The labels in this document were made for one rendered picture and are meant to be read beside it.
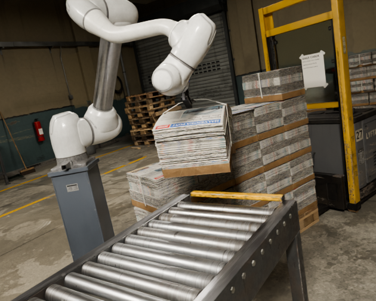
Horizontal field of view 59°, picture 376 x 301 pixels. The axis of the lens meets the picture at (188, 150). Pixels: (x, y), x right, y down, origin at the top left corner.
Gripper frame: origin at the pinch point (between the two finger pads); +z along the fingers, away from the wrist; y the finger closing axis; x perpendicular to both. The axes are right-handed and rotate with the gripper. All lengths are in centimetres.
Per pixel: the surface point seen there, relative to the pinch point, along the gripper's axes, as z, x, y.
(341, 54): 136, 93, -15
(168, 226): -30, -9, 53
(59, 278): -63, -35, 56
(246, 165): 79, 15, 53
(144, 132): 656, -268, 53
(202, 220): -28, 3, 52
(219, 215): -24, 9, 52
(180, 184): 36, -21, 53
